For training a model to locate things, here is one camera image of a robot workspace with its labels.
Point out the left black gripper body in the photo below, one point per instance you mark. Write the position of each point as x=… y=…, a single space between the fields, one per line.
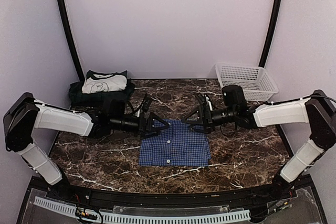
x=141 y=128

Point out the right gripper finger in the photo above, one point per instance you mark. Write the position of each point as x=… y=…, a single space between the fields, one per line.
x=194 y=117
x=197 y=128

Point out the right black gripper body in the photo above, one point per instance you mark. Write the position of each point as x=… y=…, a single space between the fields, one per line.
x=207 y=112

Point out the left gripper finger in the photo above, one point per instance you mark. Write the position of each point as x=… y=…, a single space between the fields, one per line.
x=158 y=123
x=151 y=132

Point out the blue checkered shirt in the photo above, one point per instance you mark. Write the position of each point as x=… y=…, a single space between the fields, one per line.
x=175 y=146

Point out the white and green raglan shirt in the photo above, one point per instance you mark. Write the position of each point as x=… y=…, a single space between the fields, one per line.
x=104 y=82

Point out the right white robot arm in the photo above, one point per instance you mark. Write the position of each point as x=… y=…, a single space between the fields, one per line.
x=316 y=110

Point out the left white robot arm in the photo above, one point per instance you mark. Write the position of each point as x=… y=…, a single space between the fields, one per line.
x=28 y=114

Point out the white plastic laundry basket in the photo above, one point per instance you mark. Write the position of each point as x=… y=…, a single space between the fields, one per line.
x=256 y=82

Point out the dark green plaid garment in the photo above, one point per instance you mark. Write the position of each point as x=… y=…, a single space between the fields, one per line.
x=78 y=98

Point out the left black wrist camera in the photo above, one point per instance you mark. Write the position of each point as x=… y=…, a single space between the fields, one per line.
x=123 y=116

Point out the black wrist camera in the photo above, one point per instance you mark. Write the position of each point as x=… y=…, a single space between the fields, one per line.
x=233 y=97
x=123 y=116

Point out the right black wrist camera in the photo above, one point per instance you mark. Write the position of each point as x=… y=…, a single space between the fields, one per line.
x=233 y=97

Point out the black curved front rail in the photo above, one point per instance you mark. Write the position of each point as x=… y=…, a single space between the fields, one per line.
x=258 y=198

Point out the white slotted cable duct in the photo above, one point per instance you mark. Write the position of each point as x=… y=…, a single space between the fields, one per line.
x=144 y=215

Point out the left black frame post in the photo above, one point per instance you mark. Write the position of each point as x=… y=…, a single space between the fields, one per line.
x=70 y=40

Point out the black frame post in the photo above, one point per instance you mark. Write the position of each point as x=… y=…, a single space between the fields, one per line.
x=270 y=33
x=70 y=40

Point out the right black frame post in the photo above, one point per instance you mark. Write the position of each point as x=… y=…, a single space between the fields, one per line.
x=270 y=33

